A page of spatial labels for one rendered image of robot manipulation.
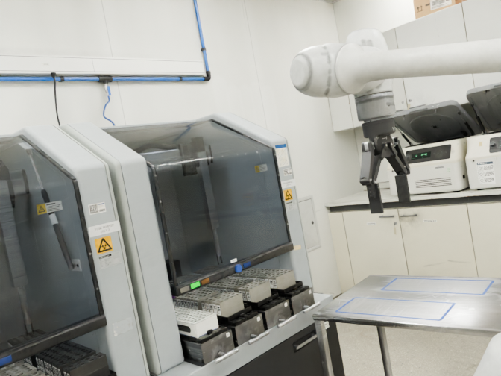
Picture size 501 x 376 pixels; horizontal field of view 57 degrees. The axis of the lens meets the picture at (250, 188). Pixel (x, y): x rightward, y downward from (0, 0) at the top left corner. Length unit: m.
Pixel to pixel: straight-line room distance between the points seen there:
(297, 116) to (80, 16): 1.87
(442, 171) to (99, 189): 2.57
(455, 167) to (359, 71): 2.54
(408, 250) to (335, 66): 2.87
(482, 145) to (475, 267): 0.84
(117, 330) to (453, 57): 1.16
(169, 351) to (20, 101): 1.55
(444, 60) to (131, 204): 1.00
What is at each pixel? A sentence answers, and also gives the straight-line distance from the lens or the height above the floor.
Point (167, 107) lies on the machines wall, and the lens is 3.02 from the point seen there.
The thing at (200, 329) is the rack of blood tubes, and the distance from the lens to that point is 1.62.
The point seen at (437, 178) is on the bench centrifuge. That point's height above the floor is 1.01.
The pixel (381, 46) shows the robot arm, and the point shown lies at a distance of 1.13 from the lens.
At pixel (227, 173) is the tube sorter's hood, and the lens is 1.74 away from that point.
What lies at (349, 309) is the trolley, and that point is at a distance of 1.61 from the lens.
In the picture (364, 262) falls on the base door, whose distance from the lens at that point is 3.97.
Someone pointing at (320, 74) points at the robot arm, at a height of 1.50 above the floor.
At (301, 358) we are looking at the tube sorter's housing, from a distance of 1.95.
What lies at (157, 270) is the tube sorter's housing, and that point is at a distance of 1.56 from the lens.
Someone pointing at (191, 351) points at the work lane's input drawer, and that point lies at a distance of 1.64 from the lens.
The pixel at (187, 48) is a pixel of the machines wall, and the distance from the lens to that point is 3.25.
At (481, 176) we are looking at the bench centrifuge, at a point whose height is 1.00.
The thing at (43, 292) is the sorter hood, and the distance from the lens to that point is 1.39.
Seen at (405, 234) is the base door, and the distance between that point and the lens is 3.71.
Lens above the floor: 1.35
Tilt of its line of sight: 3 degrees down
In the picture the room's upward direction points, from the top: 10 degrees counter-clockwise
